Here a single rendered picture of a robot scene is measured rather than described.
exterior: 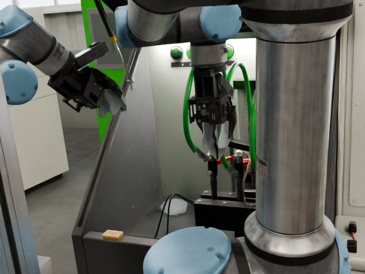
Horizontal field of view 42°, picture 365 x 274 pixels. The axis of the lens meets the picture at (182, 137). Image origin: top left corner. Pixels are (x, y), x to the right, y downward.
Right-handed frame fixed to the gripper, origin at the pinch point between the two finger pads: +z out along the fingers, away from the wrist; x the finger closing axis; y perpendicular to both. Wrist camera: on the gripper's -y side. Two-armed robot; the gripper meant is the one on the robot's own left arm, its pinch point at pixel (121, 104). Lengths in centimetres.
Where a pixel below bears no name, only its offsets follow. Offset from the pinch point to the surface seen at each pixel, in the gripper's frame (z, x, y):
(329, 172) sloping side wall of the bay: 40, 37, 2
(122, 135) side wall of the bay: 25.0, -26.2, -9.4
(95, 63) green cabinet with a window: 141, -230, -180
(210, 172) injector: 36.1, 3.3, 0.9
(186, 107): 10.9, 10.9, -4.0
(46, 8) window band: 148, -381, -310
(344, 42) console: 29, 43, -30
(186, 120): 12.6, 10.4, -1.2
